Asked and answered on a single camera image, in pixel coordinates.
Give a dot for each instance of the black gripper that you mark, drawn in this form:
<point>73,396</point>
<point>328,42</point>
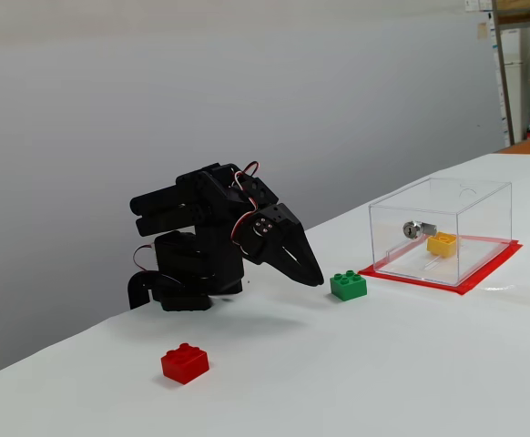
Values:
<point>283,223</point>

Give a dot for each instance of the yellow lego brick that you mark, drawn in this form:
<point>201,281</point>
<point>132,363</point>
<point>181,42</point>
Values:
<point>442,246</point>

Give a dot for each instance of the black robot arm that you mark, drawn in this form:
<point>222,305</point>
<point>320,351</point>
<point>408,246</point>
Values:
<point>201,255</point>

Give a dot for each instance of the green lego brick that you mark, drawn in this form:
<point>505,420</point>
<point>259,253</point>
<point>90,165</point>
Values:
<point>348,287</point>

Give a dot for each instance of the red lego brick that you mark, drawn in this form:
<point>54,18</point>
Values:
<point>184,364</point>

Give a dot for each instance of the transparent plastic box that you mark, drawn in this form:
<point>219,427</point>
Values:
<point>483,214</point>

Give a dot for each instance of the silver cam lock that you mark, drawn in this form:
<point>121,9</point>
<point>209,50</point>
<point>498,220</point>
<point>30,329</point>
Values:
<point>413,229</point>

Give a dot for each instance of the black table clamp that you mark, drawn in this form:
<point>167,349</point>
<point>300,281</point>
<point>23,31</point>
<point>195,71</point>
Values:
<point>136,289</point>

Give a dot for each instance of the red tape square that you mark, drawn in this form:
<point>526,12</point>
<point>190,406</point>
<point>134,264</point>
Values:
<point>488,268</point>

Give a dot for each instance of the white cabinet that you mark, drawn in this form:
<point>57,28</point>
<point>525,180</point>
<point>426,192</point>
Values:
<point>513,91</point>

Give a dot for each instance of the metal shelf rack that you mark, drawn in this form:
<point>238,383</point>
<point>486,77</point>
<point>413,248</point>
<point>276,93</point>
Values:
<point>502,68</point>

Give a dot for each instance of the small paper label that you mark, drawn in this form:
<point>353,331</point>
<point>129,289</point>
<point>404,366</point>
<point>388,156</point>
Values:
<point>482,29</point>

